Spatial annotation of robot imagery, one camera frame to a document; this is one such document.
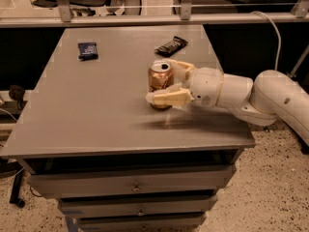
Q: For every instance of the metal railing frame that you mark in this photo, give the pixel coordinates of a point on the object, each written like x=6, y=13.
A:
x=59, y=13

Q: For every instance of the drawer with knob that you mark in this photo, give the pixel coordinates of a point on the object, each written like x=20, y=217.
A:
x=139, y=206
x=108, y=224
x=132, y=181

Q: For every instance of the grey drawer cabinet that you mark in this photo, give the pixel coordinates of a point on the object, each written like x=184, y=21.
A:
x=92, y=116

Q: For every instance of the bottom drawer with knob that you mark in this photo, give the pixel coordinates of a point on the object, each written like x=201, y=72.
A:
x=108, y=224

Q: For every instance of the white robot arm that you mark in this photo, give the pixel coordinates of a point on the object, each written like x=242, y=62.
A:
x=260, y=101

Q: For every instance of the black stand leg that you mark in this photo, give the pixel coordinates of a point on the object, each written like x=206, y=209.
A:
x=15, y=199

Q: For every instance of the middle drawer with knob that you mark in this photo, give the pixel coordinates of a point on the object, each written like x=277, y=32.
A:
x=139, y=206

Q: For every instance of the top drawer with knob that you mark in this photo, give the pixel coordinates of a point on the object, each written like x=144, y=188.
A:
x=132, y=181

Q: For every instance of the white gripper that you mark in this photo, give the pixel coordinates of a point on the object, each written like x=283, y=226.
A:
x=205, y=85

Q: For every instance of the blue snack packet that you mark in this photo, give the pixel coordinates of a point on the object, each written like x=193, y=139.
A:
x=88, y=51

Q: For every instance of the orange soda can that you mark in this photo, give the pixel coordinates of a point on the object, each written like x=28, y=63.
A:
x=160, y=75

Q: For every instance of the small black object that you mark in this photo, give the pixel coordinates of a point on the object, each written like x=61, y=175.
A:
x=17, y=93

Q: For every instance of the black snack bar wrapper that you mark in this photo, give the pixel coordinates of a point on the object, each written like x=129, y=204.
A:
x=170, y=48

